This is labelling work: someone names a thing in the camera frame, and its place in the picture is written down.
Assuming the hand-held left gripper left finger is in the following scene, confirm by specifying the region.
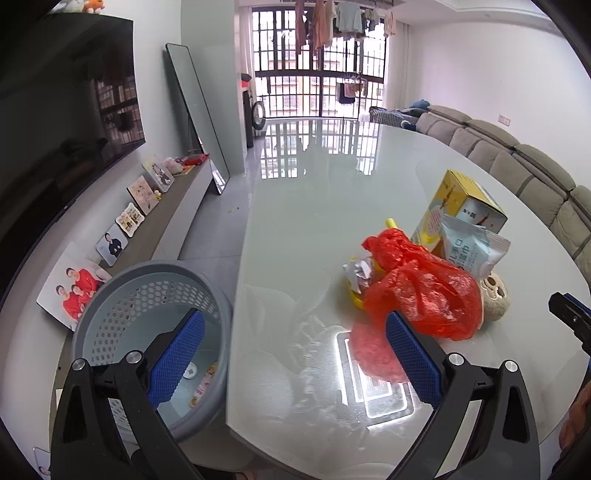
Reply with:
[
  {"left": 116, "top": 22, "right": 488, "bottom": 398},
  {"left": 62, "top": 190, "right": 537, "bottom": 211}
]
[{"left": 48, "top": 308, "right": 206, "bottom": 480}]

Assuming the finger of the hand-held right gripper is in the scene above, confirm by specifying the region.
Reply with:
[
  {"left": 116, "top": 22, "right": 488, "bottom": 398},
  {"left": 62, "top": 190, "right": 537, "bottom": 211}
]
[{"left": 549, "top": 292, "right": 591, "bottom": 356}]

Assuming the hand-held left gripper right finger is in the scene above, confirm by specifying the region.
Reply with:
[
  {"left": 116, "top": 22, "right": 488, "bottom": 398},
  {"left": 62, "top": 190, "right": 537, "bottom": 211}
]
[{"left": 385, "top": 310, "right": 541, "bottom": 480}]

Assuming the red plastic bag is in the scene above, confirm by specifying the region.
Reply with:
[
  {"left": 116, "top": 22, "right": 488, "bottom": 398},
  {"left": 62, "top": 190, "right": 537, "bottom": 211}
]
[{"left": 361, "top": 228, "right": 484, "bottom": 341}]

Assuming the beige round plush toy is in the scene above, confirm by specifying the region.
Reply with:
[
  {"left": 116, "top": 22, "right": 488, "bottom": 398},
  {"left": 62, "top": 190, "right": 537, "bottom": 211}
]
[{"left": 478, "top": 271, "right": 511, "bottom": 324}]

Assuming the grey perforated plastic wastebasket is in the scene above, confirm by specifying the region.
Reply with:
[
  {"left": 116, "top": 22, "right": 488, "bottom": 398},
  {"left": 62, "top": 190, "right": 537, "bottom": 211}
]
[{"left": 71, "top": 261, "right": 235, "bottom": 444}]

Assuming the white paper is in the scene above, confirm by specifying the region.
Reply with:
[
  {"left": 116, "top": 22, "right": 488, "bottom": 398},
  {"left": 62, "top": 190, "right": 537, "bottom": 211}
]
[{"left": 342, "top": 257, "right": 377, "bottom": 292}]

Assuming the white packet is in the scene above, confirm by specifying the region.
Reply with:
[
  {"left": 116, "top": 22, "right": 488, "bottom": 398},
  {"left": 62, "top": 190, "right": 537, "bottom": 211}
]
[{"left": 440, "top": 215, "right": 497, "bottom": 280}]

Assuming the yellow cardboard medicine box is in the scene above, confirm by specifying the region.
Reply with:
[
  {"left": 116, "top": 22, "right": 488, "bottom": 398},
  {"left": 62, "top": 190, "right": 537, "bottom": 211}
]
[{"left": 410, "top": 169, "right": 508, "bottom": 252}]

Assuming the small orange printed sticker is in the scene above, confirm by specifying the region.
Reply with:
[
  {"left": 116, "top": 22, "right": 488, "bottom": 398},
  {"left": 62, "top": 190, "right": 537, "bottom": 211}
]
[{"left": 189, "top": 364, "right": 219, "bottom": 409}]

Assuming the yellow round plastic piece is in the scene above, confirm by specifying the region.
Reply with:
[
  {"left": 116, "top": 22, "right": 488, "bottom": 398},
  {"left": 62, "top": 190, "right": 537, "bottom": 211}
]
[{"left": 348, "top": 256, "right": 384, "bottom": 311}]

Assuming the photo of dark-clothed figure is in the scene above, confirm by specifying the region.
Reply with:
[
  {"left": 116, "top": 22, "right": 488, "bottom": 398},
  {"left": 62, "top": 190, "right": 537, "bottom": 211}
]
[{"left": 95, "top": 224, "right": 129, "bottom": 267}]

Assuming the large red-shirted family photo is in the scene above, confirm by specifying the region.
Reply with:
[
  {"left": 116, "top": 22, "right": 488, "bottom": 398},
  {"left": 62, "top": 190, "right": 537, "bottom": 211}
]
[{"left": 37, "top": 241, "right": 112, "bottom": 331}]

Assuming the ornate white-framed photo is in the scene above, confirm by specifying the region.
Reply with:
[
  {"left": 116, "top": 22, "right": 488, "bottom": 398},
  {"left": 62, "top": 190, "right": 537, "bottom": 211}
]
[{"left": 115, "top": 203, "right": 145, "bottom": 237}]

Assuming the grey sectional sofa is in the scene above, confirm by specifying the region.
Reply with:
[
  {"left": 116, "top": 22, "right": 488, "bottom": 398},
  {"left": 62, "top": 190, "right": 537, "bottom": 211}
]
[{"left": 416, "top": 105, "right": 591, "bottom": 278}]

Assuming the pale pink photo print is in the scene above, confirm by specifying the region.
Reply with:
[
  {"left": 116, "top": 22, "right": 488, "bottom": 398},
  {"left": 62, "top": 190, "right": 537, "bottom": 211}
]
[{"left": 127, "top": 175, "right": 160, "bottom": 216}]

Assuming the small portrait photo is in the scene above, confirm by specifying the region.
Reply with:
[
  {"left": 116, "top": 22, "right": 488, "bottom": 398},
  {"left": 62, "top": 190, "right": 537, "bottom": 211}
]
[{"left": 33, "top": 447, "right": 52, "bottom": 480}]

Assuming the photo of couple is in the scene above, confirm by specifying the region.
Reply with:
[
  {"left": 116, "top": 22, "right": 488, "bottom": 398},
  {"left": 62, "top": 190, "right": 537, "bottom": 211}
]
[{"left": 142, "top": 157, "right": 175, "bottom": 193}]

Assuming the checkered blanket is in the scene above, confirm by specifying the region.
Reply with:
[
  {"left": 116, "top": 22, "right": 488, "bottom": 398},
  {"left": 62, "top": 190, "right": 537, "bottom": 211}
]
[{"left": 369, "top": 106, "right": 419, "bottom": 128}]

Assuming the tall black-framed standing mirror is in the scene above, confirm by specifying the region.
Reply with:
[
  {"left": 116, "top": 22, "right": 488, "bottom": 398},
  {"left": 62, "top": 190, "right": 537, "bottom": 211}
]
[{"left": 165, "top": 43, "right": 230, "bottom": 195}]

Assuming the front-loading washing machine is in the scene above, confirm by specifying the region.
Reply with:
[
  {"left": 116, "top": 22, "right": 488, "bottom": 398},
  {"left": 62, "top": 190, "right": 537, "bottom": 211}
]
[{"left": 250, "top": 98, "right": 268, "bottom": 134}]

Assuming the black flat television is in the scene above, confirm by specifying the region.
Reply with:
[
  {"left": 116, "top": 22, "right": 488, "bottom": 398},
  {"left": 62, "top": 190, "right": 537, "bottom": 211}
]
[{"left": 0, "top": 11, "right": 147, "bottom": 305}]

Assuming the dark garment on low hanger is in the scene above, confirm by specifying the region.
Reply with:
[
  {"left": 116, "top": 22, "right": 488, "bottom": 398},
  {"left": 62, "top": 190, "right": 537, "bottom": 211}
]
[{"left": 336, "top": 78, "right": 370, "bottom": 105}]

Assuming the black window grille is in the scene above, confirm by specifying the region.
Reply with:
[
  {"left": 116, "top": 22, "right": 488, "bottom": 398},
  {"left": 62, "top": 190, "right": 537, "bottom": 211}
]
[{"left": 252, "top": 9, "right": 387, "bottom": 121}]

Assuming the row of hanging laundry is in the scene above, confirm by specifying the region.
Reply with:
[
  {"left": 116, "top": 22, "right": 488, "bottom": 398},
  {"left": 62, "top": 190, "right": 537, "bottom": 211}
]
[{"left": 293, "top": 0, "right": 399, "bottom": 57}]

